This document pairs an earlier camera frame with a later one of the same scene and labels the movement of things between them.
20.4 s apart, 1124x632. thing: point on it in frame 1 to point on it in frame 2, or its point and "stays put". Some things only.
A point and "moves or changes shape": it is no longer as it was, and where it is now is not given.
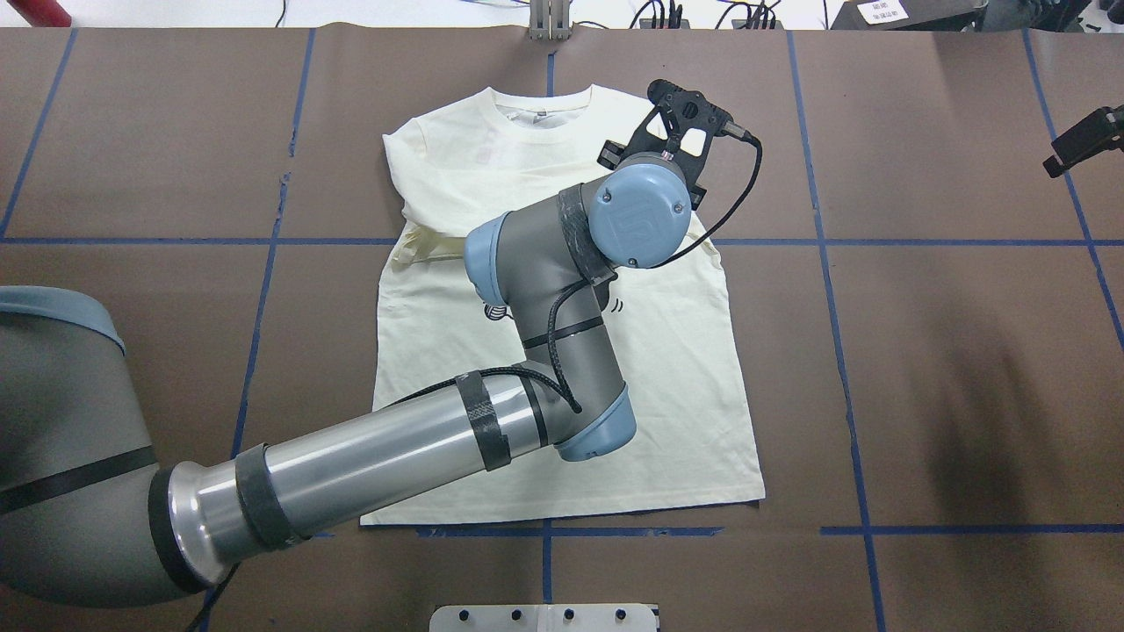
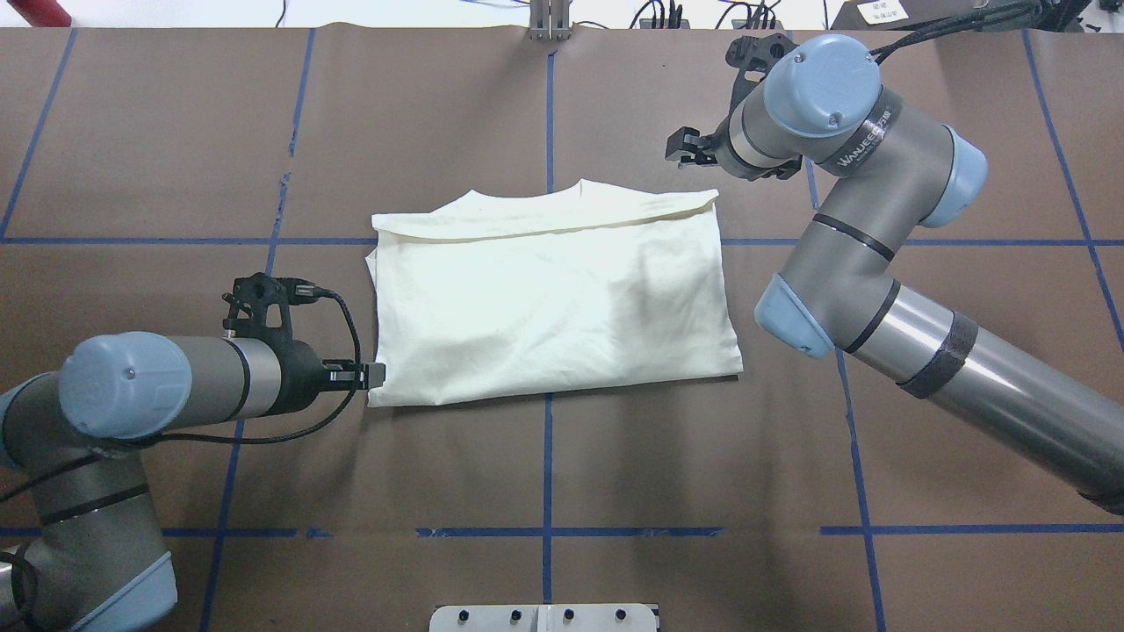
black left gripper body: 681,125 to 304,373
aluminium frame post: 550,20 stays put
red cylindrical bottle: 41,13 stays put
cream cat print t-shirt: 671,319 moves or changes shape
